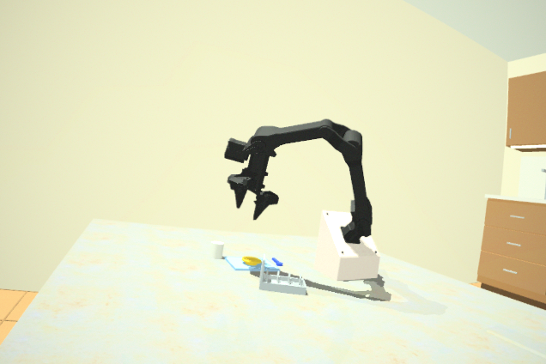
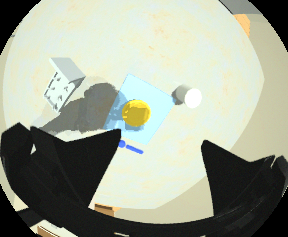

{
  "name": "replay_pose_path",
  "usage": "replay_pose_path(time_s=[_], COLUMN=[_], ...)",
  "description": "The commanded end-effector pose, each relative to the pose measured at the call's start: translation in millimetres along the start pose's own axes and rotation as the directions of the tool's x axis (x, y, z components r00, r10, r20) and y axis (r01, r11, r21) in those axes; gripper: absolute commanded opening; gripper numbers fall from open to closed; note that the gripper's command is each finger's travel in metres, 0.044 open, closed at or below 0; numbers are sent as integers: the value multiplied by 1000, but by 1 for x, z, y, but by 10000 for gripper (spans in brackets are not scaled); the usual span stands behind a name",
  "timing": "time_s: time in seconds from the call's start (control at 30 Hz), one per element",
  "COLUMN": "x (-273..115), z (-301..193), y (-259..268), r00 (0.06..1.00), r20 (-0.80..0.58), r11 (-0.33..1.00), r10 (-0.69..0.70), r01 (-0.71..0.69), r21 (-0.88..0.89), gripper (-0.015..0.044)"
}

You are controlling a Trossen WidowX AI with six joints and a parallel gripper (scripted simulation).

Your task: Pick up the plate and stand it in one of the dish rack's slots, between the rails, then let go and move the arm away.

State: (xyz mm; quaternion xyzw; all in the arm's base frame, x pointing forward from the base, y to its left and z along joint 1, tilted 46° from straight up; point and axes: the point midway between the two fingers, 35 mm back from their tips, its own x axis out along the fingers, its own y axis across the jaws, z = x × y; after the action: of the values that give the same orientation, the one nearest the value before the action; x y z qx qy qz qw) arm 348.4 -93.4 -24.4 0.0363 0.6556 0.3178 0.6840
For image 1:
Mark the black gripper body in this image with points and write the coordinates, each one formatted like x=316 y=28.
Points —
x=263 y=197

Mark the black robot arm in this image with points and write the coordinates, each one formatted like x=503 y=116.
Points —
x=348 y=142

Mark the white cylinder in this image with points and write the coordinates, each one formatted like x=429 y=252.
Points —
x=216 y=249

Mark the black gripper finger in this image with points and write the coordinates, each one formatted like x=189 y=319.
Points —
x=239 y=197
x=259 y=209

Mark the yellow plate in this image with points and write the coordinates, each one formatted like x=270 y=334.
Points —
x=251 y=260

